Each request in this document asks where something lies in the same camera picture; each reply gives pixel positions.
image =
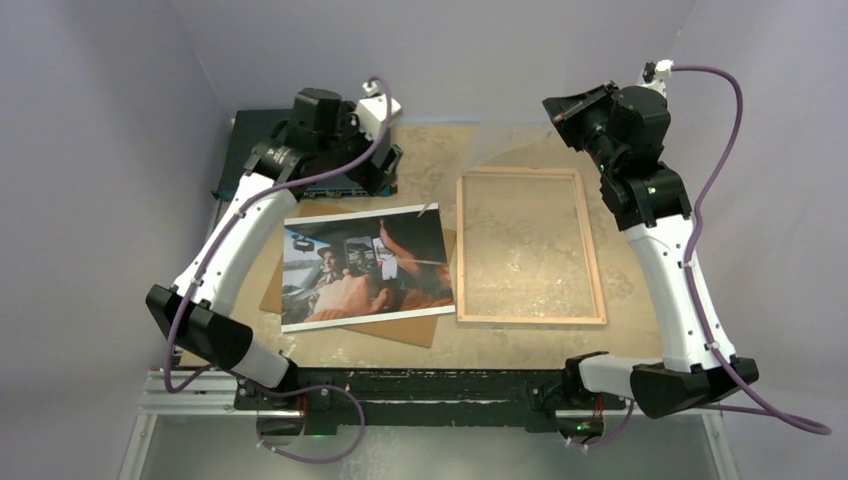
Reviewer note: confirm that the dark network switch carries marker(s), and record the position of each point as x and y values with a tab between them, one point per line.
250	127

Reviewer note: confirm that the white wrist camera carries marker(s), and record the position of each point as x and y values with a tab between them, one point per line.
372	110
655	74

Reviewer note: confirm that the brown backing board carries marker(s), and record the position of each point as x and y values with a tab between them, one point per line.
416	331

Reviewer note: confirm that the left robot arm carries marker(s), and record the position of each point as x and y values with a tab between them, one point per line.
324	137

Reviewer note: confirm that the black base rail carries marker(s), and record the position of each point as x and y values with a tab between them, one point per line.
520	398

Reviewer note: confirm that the printed photo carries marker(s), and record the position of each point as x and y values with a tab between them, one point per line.
356	268

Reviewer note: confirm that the aluminium extrusion rail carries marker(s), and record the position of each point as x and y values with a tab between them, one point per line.
217	392

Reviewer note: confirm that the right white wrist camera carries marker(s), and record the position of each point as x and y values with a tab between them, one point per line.
655	74

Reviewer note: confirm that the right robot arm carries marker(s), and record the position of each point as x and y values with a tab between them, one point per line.
622	130

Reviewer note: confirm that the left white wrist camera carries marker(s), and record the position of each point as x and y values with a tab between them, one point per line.
372	110

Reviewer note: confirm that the wooden picture frame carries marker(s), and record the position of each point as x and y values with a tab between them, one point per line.
464	252

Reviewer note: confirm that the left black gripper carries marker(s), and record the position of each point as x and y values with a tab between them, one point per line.
375	178

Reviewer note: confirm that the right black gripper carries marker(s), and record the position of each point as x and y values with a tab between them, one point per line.
561	111

